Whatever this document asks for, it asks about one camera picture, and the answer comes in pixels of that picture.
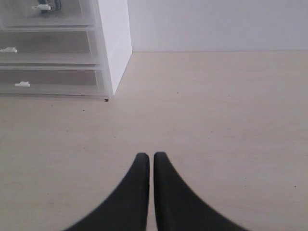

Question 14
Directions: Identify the white plastic drawer cabinet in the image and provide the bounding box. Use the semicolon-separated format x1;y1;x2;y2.
0;0;132;101

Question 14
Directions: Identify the wide clear drawer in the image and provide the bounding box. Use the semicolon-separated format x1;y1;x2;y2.
0;70;109;96
0;31;99;64

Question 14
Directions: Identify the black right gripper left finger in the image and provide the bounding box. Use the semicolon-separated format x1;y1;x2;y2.
67;153;150;231

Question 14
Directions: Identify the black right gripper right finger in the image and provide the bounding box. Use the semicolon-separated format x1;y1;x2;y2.
154;152;246;231

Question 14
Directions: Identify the bottom wide clear drawer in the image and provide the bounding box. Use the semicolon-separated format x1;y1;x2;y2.
0;70;109;96

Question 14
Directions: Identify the blue white cylindrical bottle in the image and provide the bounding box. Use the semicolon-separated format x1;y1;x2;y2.
38;0;62;13

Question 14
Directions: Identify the middle wide clear drawer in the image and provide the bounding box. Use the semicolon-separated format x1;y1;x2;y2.
0;31;99;64

